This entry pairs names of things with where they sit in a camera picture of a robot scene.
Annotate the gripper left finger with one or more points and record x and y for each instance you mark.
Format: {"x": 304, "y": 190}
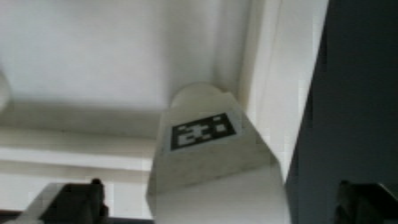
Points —
{"x": 68, "y": 204}

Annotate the white leg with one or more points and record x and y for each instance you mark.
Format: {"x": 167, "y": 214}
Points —
{"x": 215, "y": 182}

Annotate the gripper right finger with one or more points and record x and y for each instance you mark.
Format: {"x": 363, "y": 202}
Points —
{"x": 366, "y": 203}

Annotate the white square tabletop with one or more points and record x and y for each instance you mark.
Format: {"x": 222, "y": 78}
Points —
{"x": 98, "y": 58}

